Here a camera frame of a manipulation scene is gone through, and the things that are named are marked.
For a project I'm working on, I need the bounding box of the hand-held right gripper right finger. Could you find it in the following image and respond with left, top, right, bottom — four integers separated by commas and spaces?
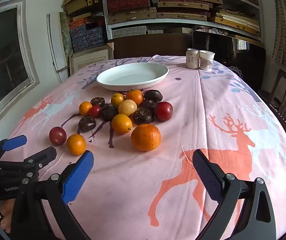
192, 149, 276, 240

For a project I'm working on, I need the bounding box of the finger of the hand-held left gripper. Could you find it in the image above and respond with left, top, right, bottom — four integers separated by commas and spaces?
24, 147, 58, 172
0, 135, 28, 164

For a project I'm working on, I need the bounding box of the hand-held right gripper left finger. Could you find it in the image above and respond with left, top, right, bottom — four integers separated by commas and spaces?
11, 150, 94, 240

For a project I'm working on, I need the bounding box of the smooth orange round fruit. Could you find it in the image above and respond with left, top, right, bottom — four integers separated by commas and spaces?
111, 114, 133, 134
66, 134, 87, 156

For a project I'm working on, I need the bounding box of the dark tea-stuffed tangerine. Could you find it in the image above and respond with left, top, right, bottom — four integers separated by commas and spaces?
78, 117, 97, 132
139, 99, 161, 110
144, 89, 163, 102
90, 97, 105, 107
100, 104, 119, 121
133, 107, 154, 125

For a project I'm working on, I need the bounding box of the small smooth orange fruit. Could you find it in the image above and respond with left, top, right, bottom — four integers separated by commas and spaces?
79, 101, 93, 116

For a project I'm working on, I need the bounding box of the small red plum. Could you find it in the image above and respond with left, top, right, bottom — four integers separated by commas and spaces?
89, 105, 102, 118

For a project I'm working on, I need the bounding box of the large bumpy orange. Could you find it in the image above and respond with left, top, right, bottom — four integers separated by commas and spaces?
131, 124, 162, 152

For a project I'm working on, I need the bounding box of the pale yellow round fruit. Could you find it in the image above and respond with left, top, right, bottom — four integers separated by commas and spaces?
118, 99, 138, 116

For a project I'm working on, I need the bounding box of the orange tangerine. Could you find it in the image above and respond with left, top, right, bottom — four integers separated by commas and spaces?
126, 89, 144, 105

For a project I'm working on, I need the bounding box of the white oval plate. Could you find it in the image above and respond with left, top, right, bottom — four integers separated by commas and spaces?
96, 63, 169, 91

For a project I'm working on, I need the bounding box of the person's left hand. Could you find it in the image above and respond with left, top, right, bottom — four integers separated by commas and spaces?
0, 201, 15, 233

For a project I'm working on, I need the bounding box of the pink deer print tablecloth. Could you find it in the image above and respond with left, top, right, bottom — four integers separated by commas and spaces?
0, 54, 286, 240

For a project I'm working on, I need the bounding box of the white framed window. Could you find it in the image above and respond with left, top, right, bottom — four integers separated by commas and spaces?
0, 0, 41, 130

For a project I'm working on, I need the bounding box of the white plank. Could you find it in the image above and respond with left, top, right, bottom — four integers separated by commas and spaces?
47, 14, 69, 83

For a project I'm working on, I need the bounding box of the framed beige panel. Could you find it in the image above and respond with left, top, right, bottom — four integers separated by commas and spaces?
69, 42, 115, 77

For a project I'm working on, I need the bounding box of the white paper cup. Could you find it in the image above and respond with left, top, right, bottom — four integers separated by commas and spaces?
186, 48, 200, 69
199, 50, 215, 70

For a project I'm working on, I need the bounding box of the white paper cup left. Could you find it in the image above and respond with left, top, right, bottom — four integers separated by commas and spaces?
186, 48, 200, 69

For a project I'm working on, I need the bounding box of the grey marble slab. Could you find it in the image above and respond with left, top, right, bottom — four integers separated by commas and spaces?
59, 12, 74, 55

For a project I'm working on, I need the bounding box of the stack of blue patterned boxes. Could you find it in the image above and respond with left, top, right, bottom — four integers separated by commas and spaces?
69, 17, 108, 53

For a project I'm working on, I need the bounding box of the dark wooden cabinet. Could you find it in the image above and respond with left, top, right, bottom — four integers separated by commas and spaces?
107, 34, 193, 60

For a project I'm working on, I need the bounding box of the metal shelf rack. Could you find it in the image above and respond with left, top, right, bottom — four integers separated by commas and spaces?
100, 0, 264, 43

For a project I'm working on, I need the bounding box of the stack of woven flat boxes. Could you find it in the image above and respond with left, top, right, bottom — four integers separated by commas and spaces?
106, 0, 261, 38

